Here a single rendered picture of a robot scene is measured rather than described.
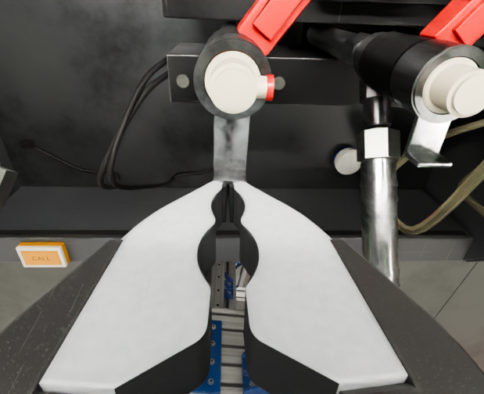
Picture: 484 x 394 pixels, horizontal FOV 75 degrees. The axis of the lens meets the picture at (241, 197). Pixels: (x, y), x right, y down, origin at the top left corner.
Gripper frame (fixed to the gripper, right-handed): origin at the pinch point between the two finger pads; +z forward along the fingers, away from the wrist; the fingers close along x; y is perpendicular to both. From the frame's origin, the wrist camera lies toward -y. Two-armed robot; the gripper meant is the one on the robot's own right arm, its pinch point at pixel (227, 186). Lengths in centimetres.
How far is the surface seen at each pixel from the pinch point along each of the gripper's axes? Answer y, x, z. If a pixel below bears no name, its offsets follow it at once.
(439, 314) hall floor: 156, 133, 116
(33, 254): 19.5, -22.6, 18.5
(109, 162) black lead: 4.7, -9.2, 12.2
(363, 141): 0.0, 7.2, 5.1
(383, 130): -0.6, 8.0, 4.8
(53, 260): 20.5, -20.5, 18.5
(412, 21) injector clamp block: -5.3, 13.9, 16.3
